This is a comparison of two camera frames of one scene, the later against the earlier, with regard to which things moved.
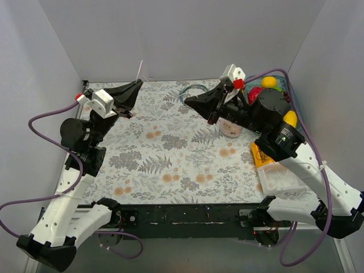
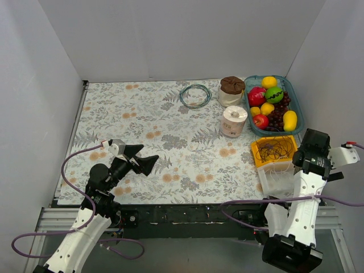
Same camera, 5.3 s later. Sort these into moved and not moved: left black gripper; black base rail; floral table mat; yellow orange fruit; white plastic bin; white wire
Moved: white wire; left black gripper
Not moved: yellow orange fruit; white plastic bin; black base rail; floral table mat
